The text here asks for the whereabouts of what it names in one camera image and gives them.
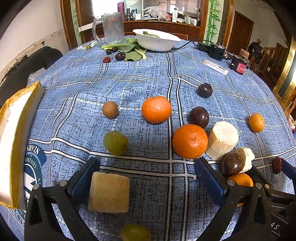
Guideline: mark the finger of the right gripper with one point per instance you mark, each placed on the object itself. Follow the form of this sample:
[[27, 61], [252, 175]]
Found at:
[[266, 214], [288, 169]]

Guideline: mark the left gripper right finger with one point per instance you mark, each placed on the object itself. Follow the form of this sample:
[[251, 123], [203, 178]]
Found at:
[[227, 194]]

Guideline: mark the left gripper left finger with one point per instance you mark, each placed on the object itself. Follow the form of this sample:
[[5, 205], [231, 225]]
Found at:
[[41, 222]]

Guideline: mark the red jujube date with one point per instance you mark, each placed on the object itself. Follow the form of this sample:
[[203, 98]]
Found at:
[[277, 165]]

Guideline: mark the small white sugarcane piece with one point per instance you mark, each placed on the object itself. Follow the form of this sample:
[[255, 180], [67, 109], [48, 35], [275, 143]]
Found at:
[[246, 156]]

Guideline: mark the large white sugarcane piece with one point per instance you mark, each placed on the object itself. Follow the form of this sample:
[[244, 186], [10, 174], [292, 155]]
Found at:
[[222, 139]]

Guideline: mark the small yellow orange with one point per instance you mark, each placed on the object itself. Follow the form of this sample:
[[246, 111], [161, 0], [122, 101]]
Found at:
[[256, 122]]

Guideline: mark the orange mandarin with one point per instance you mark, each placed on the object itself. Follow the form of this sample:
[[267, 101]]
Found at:
[[156, 109], [190, 141]]

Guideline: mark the brown kiwi fruit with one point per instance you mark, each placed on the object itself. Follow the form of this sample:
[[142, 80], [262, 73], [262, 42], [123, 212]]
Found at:
[[110, 110]]

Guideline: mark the yellow rimmed white tray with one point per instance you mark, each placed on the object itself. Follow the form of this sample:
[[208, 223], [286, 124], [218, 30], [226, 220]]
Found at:
[[17, 114]]

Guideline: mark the blue plaid tablecloth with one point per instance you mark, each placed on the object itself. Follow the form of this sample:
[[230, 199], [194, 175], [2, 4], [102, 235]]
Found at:
[[69, 126]]

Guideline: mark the black red canister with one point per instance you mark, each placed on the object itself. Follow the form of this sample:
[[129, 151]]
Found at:
[[238, 64]]

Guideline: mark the white red paper card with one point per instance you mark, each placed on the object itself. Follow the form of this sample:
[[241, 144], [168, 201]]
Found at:
[[215, 67]]

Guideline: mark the black power device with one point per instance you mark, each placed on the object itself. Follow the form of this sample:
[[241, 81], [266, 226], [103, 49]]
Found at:
[[215, 51]]

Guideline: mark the black sofa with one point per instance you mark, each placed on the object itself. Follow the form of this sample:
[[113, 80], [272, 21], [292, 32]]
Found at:
[[17, 77]]

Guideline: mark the white bowl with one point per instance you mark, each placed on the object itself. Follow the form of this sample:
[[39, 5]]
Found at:
[[155, 40]]

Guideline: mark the red fruit by leaves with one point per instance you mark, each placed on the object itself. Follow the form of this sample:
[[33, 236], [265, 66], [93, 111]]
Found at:
[[106, 60]]

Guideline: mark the wooden sideboard counter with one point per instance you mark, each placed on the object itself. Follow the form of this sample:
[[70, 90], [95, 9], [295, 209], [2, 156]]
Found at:
[[181, 30]]

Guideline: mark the green leafy vegetable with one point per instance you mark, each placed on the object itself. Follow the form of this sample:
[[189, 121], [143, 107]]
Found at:
[[133, 51]]

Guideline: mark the small dark plum by leaves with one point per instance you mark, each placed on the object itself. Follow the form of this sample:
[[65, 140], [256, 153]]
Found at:
[[120, 56]]

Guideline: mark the small dark cherry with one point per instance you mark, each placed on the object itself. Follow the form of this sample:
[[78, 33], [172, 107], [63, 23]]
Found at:
[[108, 51]]

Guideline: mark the clear glass mug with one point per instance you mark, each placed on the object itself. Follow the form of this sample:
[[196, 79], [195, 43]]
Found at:
[[113, 28]]

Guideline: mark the purple thermos bottle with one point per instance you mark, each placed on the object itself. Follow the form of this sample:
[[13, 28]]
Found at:
[[121, 7]]

